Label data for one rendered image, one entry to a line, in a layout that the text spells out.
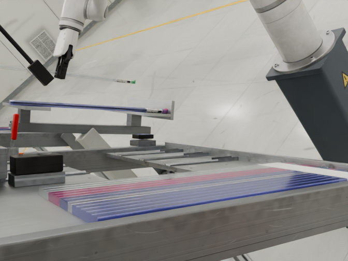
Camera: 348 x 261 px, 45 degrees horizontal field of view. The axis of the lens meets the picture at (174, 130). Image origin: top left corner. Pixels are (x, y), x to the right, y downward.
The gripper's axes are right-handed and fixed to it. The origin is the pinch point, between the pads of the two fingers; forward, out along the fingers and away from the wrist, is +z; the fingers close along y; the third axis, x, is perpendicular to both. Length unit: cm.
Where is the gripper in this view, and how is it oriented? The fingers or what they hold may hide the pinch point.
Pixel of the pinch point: (60, 72)
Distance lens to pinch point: 154.1
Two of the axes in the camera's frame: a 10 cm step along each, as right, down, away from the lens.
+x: 8.2, 2.0, 5.4
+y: 5.3, 0.9, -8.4
